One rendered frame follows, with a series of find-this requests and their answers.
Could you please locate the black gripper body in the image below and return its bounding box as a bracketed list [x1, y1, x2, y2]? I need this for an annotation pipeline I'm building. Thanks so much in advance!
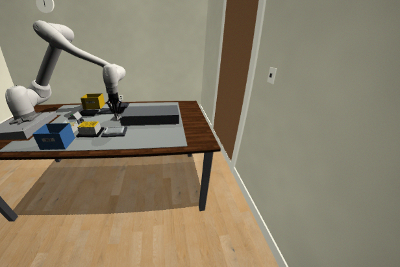
[108, 93, 119, 104]

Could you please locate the grey bench mat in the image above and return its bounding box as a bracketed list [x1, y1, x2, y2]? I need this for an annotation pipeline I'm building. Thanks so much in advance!
[0, 102, 187, 152]

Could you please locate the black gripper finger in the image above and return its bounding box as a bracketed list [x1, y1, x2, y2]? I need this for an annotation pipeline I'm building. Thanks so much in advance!
[106, 101, 116, 117]
[114, 100, 122, 121]

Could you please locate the yellow open-top bin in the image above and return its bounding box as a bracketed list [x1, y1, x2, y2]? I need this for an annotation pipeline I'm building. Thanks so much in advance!
[81, 94, 105, 110]

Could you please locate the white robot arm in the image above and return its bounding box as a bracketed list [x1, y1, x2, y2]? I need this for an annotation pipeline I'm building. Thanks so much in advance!
[5, 20, 126, 125]

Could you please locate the blue open-top bin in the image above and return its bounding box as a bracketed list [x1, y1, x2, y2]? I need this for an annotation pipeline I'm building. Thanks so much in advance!
[33, 123, 75, 150]

